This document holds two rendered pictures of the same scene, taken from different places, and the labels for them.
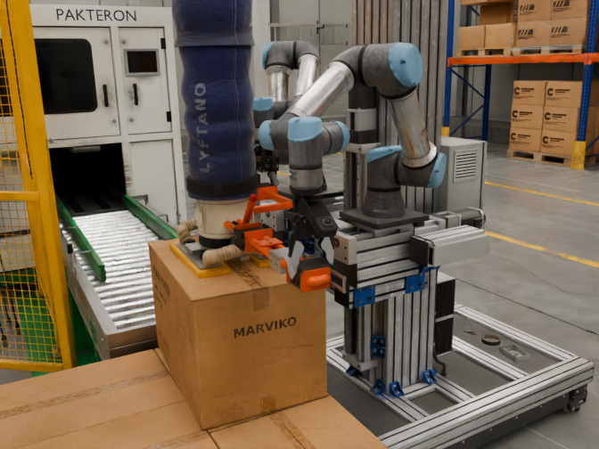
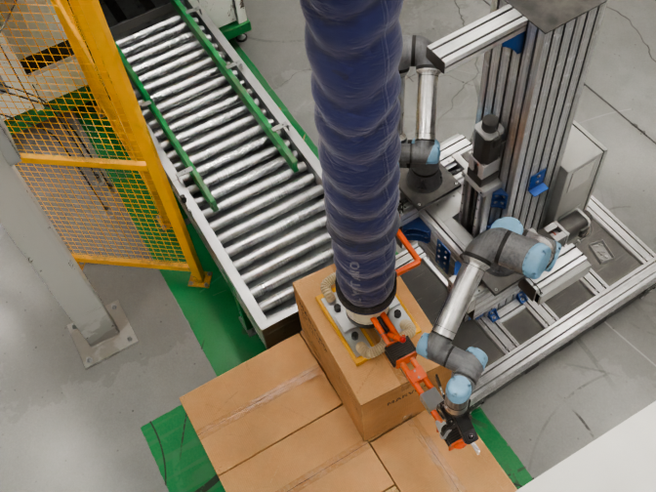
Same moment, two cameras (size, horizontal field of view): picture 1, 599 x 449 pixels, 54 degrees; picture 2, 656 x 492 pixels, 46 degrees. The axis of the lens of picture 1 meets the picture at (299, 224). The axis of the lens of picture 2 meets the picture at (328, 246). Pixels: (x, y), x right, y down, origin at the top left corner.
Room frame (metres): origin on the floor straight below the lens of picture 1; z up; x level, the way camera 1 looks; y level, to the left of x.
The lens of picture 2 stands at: (0.39, 0.27, 3.66)
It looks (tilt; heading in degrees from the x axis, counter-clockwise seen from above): 56 degrees down; 4
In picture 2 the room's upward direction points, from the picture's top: 7 degrees counter-clockwise
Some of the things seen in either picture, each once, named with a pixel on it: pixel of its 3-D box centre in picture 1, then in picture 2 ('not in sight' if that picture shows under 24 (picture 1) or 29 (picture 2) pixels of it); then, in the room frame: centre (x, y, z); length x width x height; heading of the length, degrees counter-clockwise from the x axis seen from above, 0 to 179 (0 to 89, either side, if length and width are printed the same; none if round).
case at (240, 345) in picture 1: (232, 314); (371, 341); (1.82, 0.23, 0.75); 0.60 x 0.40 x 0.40; 24
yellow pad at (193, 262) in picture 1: (197, 253); (346, 323); (1.80, 0.33, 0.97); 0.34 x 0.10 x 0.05; 26
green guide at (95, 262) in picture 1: (70, 234); (146, 109); (3.38, 1.35, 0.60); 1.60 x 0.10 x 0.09; 28
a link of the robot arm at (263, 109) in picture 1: (263, 112); not in sight; (2.20, 0.12, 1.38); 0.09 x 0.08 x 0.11; 172
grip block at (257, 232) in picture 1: (253, 236); (400, 351); (1.61, 0.13, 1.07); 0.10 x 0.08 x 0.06; 116
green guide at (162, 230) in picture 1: (160, 222); (233, 70); (3.63, 0.88, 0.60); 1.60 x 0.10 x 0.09; 28
